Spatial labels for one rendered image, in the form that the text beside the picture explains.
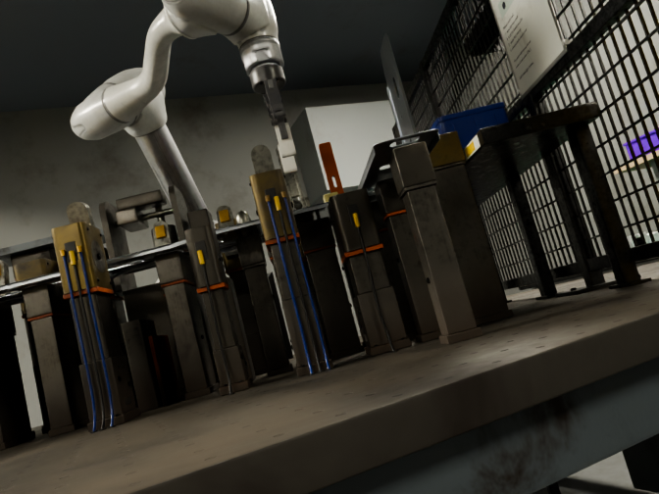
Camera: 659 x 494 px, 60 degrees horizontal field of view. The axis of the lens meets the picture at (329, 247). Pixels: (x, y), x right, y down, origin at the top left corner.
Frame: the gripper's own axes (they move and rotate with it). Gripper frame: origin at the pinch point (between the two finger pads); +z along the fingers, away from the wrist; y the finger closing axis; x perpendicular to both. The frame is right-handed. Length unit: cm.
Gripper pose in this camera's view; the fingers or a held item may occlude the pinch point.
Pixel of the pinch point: (288, 157)
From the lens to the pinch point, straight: 124.1
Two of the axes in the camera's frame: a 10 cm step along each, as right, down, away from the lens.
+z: 2.6, 9.6, -1.4
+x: 9.7, -2.5, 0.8
